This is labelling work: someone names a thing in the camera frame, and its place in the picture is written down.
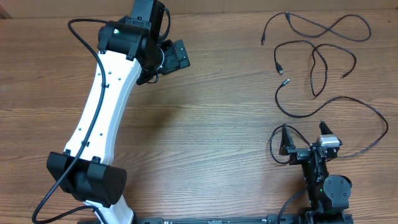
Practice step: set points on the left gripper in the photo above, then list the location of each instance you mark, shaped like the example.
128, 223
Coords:
173, 62

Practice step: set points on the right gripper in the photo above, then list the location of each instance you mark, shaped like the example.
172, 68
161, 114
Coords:
304, 151

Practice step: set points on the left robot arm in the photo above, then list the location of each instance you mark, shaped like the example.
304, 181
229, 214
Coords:
133, 50

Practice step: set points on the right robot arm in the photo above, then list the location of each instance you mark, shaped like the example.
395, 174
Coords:
328, 195

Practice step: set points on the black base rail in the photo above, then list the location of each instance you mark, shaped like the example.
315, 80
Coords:
270, 219

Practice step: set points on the cardboard wall panel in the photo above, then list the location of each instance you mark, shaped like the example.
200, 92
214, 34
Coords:
17, 9

